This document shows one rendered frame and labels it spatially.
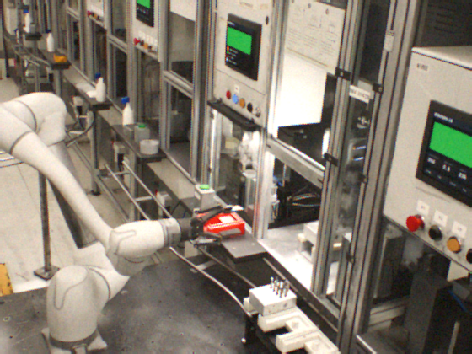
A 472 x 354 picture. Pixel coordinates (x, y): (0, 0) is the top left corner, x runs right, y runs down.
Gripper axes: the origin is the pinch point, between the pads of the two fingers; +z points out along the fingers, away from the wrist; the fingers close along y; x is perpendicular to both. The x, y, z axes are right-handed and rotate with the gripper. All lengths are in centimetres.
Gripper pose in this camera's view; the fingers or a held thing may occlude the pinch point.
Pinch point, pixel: (233, 221)
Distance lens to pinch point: 201.0
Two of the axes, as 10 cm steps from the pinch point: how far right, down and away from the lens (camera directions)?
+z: 8.7, -1.2, 4.8
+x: -4.9, -3.7, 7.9
